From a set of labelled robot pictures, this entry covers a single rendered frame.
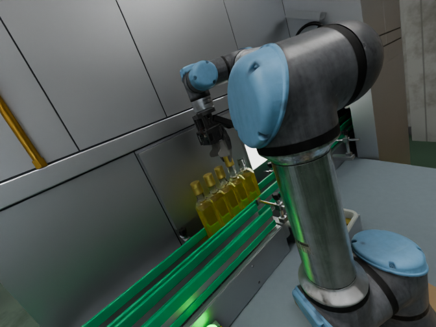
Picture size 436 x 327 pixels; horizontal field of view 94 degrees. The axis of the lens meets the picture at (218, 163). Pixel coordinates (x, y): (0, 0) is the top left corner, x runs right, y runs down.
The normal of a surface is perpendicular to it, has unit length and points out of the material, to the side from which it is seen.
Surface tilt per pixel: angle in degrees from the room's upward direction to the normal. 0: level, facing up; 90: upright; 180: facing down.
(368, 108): 90
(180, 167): 90
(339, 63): 84
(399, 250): 7
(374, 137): 90
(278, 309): 0
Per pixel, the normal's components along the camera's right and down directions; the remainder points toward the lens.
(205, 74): 0.29, 0.20
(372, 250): -0.23, -0.94
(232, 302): 0.60, 0.04
